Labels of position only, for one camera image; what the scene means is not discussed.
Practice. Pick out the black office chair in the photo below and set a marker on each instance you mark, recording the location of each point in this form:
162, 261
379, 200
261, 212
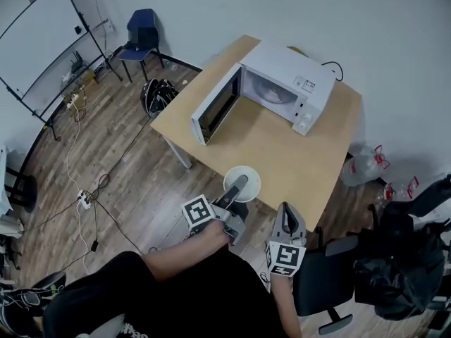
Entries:
320, 280
433, 192

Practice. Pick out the person's right forearm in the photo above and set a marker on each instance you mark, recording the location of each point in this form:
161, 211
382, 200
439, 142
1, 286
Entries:
285, 301

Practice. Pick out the white microwave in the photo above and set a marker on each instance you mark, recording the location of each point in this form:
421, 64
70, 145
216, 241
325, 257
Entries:
282, 65

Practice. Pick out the person's black shirt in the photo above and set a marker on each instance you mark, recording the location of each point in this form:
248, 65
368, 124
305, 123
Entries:
176, 301

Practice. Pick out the black jacket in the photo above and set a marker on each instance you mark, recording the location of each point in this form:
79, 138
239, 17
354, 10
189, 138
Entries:
144, 37

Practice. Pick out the white bowl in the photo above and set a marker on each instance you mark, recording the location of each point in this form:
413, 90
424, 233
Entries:
252, 185

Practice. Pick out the white table leg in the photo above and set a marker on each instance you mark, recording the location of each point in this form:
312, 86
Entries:
179, 153

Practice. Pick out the black helmet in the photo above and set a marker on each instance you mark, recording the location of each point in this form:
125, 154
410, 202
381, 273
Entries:
158, 95

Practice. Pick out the cardboard box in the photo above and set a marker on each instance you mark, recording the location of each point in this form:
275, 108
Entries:
89, 77

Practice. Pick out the black sneaker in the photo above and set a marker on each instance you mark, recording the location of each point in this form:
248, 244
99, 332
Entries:
15, 312
49, 289

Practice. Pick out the yellow cloth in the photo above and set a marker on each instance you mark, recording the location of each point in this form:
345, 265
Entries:
297, 49

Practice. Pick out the white power strip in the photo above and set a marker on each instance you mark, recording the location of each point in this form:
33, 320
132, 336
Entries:
84, 200
72, 100

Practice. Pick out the black power adapter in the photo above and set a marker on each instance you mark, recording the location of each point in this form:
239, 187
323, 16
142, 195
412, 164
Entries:
94, 245

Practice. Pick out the blue chair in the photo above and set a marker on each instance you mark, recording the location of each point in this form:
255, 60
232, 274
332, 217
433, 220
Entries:
132, 53

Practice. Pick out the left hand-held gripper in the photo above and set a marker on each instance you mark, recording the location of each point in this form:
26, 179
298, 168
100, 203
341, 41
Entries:
199, 211

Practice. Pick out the whiteboard on black stand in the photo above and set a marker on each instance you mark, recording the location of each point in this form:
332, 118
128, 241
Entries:
42, 41

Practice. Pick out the black router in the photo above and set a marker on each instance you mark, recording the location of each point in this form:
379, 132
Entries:
75, 65

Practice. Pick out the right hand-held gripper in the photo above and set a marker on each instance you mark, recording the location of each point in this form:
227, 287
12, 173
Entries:
285, 255

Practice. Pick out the black bag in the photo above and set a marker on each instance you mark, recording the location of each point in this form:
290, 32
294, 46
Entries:
398, 269

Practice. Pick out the person's left forearm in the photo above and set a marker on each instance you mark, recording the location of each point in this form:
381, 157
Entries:
183, 255

